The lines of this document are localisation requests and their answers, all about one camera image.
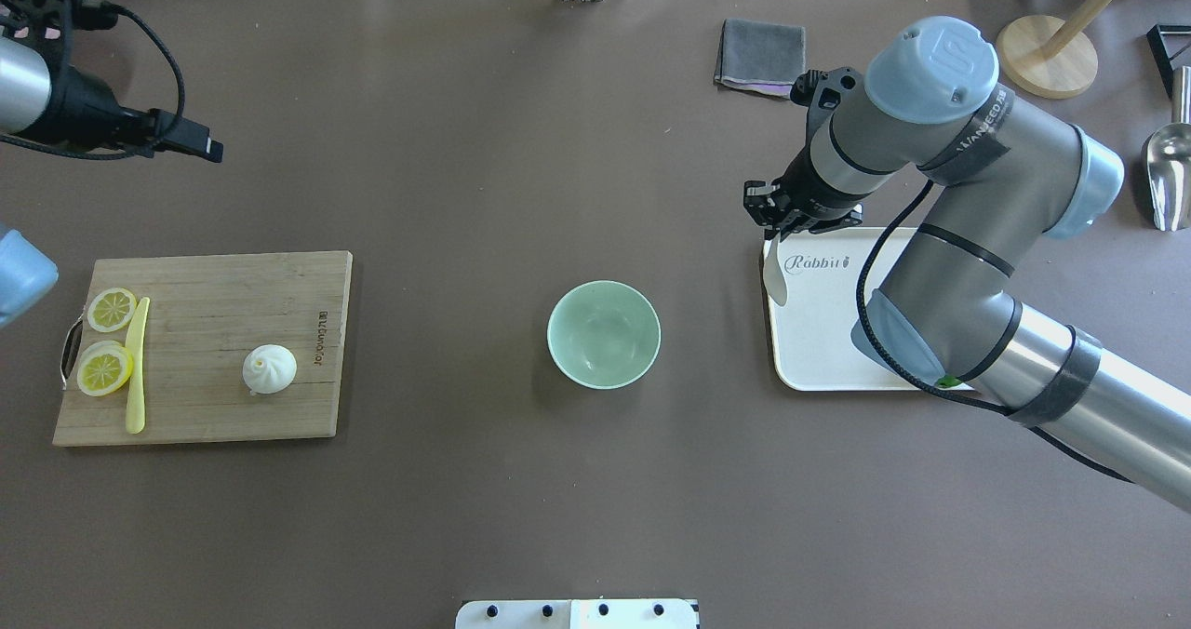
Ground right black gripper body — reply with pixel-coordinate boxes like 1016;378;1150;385
742;168;866;239

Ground white ceramic spoon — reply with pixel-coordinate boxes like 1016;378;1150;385
762;233;788;307

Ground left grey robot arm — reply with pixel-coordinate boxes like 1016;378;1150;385
1;0;141;155

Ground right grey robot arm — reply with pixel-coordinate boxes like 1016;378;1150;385
742;15;1190;509

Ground mint green bowl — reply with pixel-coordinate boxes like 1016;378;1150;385
547;280;662;390

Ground white steamed bun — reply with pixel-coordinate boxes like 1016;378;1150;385
242;344;297;396

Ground cream rabbit tray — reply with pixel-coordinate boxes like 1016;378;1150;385
762;228;913;392

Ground grey folded cloth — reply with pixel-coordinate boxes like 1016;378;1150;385
712;18;807;99

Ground wooden stand with base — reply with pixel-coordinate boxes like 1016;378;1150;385
994;0;1114;100

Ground metal scoop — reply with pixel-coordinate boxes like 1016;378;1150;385
1145;66;1190;232

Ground black triangular stand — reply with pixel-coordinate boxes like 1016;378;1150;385
1145;21;1190;98

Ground bamboo cutting board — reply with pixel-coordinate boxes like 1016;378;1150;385
54;250;353;447

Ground yellow plastic knife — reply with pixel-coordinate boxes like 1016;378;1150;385
124;297;152;435

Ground single lemon slice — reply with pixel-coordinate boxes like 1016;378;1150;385
85;288;138;334

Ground stacked lemon slices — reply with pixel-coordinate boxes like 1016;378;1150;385
75;341;135;397

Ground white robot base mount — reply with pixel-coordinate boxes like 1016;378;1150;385
454;596;701;628

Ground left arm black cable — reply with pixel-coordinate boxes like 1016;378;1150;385
0;0;225;164

